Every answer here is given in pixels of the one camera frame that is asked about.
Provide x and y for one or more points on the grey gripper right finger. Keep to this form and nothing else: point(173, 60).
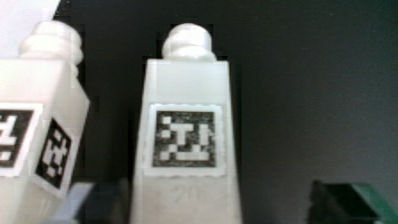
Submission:
point(348, 203)

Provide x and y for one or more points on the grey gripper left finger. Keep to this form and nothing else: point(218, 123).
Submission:
point(95, 204)

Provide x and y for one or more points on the white leg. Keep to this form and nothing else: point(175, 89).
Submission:
point(186, 180)
point(44, 113)

